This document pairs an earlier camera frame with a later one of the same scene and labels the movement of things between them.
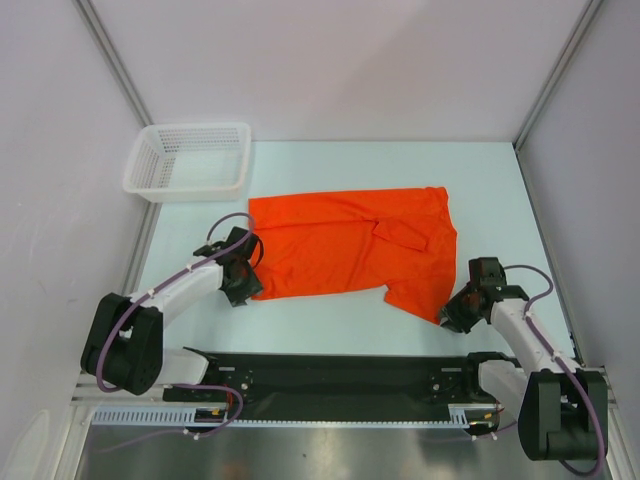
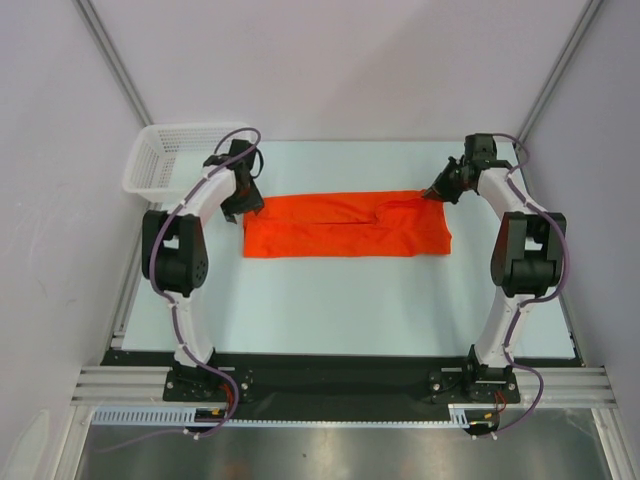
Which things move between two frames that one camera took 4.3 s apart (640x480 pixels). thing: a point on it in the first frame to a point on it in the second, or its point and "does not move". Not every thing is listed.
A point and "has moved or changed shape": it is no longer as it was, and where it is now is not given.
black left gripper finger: x=255 y=285 to x=249 y=197
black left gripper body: x=242 y=283 to x=230 y=195
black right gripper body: x=460 y=314 to x=447 y=179
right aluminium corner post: x=557 y=72 does not move
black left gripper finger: x=238 y=298 to x=232 y=205
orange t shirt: x=401 y=241 has moved or changed shape
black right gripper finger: x=453 y=314 to x=446 y=188
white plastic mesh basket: x=190 y=162 does not move
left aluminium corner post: x=115 y=61 does not move
